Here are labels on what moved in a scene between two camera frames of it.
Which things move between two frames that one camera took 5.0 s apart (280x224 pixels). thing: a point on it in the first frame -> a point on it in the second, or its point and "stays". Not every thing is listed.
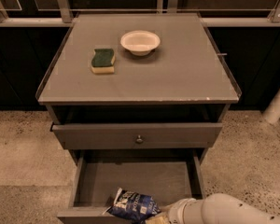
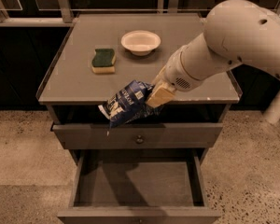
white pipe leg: [279, 104] stays
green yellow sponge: [103, 61] stays
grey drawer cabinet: [138, 98] stays
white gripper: [178, 209] -> [176, 74]
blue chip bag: [133, 206] -> [129, 105]
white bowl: [140, 43] stays
